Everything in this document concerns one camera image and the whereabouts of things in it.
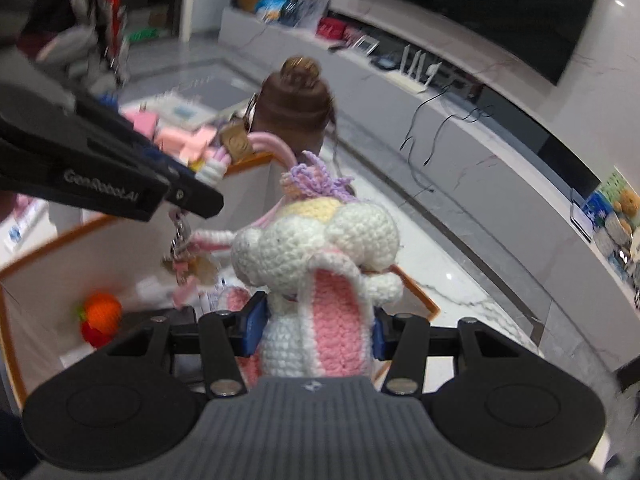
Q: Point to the teddy bear in basket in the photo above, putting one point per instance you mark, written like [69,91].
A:
[615,237]

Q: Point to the white pink crochet bunny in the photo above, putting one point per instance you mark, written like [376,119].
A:
[310,240]

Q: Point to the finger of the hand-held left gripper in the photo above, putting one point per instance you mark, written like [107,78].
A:
[130,132]
[197,199]

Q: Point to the brown crochet doll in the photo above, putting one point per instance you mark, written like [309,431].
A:
[295,110]

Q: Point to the white printed tube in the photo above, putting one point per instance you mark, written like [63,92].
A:
[212,302]

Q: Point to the red box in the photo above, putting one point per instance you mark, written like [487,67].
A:
[332,27]

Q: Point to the large black television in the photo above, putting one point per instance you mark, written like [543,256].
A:
[475,0]

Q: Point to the orange red crochet fruit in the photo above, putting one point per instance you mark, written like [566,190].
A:
[102,312]

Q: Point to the blue printed box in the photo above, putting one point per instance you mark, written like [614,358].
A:
[272,8]

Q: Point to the orange white cardboard box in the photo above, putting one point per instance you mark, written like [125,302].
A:
[40,285]

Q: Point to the brown teddy bear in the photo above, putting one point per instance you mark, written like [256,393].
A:
[627,205]

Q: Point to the green blue painting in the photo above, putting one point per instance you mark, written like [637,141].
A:
[600,200]

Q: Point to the small white display frame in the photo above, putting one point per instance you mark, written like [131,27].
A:
[367,45]

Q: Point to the small black box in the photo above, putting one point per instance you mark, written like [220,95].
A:
[385,63]

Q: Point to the white marble television cabinet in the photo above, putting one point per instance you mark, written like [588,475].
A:
[500,185]

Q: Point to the green toy block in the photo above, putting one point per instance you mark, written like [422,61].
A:
[142,36]

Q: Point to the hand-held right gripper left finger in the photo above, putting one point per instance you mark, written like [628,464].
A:
[255,327]

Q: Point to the white router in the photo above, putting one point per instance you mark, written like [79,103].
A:
[415,82]

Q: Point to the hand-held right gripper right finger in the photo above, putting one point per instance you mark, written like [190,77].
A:
[378,336]

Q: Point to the grey laptop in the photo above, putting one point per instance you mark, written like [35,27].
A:
[580,217]

